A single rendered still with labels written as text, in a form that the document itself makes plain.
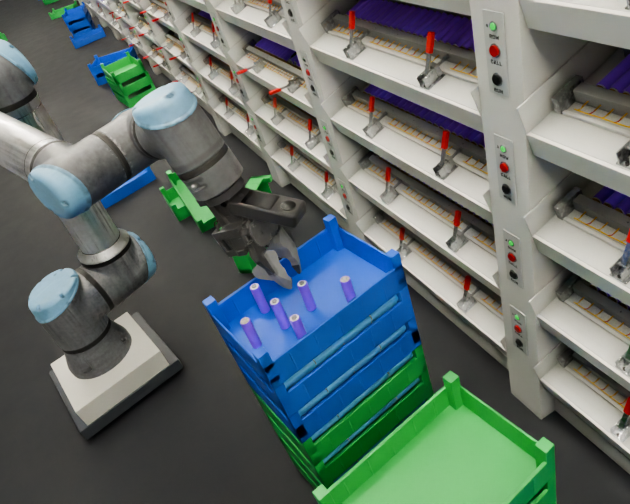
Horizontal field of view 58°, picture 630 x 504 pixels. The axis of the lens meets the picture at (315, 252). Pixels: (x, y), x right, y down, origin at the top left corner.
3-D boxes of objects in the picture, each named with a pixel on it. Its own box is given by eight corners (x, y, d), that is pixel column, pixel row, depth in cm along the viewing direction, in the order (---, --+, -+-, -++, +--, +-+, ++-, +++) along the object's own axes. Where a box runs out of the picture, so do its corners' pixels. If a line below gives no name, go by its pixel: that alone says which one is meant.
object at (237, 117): (267, 156, 235) (248, 132, 226) (219, 116, 282) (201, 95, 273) (303, 123, 236) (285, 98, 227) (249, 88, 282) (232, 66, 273)
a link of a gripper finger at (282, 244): (285, 263, 106) (255, 231, 101) (310, 259, 102) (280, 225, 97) (279, 276, 104) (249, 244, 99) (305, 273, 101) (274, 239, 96)
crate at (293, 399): (289, 418, 97) (274, 390, 92) (233, 357, 112) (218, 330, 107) (415, 316, 107) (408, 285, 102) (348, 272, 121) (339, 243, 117)
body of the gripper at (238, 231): (250, 232, 102) (211, 179, 97) (286, 224, 97) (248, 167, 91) (230, 261, 97) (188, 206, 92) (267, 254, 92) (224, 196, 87)
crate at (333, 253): (274, 390, 92) (257, 359, 87) (218, 330, 107) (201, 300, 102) (408, 285, 102) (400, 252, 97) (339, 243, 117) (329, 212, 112)
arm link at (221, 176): (238, 139, 89) (207, 175, 83) (255, 165, 91) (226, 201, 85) (200, 153, 95) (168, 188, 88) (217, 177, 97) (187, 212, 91)
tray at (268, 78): (321, 120, 158) (303, 95, 152) (242, 73, 205) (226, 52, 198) (374, 72, 159) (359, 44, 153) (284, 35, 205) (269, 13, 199)
